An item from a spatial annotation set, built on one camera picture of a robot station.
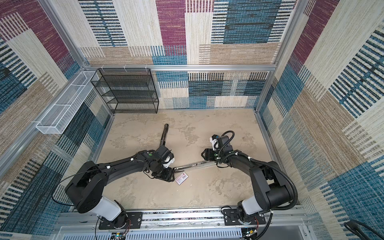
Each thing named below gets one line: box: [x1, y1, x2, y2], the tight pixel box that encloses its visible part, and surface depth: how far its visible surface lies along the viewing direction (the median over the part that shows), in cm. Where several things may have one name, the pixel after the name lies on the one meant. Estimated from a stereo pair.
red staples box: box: [175, 172, 189, 186], surface depth 88 cm
